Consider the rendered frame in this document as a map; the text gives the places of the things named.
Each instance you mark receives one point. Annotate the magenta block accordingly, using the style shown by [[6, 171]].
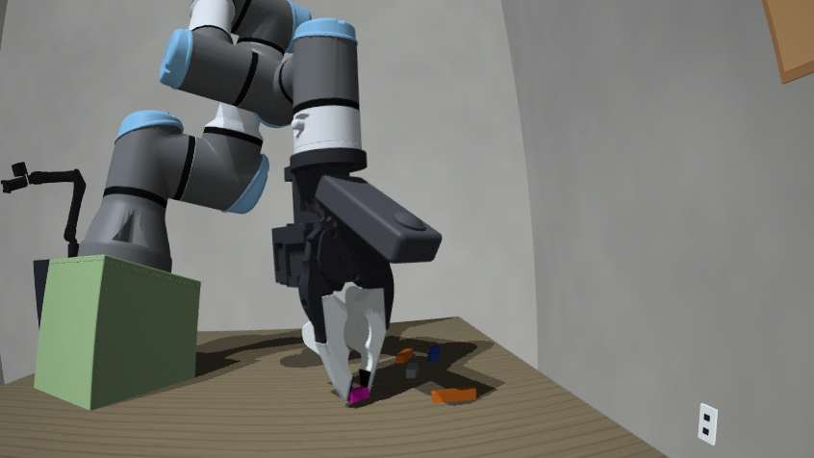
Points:
[[358, 393]]

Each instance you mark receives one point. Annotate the orange rod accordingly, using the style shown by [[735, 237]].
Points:
[[404, 355], [456, 394]]

